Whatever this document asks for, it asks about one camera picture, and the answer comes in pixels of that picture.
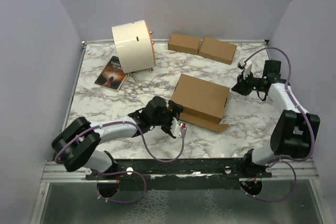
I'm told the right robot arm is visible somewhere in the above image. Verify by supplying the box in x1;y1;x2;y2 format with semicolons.
232;59;320;177

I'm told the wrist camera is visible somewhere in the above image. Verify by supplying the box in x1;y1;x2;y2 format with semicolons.
170;118;187;138
237;59;253;79

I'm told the aluminium table frame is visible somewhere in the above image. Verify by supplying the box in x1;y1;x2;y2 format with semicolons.
31;42;333;223

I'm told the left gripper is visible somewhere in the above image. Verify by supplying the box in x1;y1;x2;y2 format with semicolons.
151;101;184;134

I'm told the brown cardboard box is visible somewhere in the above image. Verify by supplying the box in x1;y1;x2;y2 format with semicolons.
171;74;230;132

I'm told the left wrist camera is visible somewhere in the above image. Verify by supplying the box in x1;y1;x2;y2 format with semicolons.
170;118;187;138

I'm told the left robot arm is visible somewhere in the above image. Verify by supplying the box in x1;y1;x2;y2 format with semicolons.
51;96;186;179

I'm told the dark paperback book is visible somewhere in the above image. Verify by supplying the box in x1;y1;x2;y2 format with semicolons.
95;56;127;92

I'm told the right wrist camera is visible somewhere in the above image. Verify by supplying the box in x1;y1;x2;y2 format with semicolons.
237;59;253;79

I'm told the cream cylindrical container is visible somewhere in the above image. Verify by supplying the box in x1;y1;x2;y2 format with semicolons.
111;20;156;73

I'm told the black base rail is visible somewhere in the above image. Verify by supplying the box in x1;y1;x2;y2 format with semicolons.
86;157;274;192

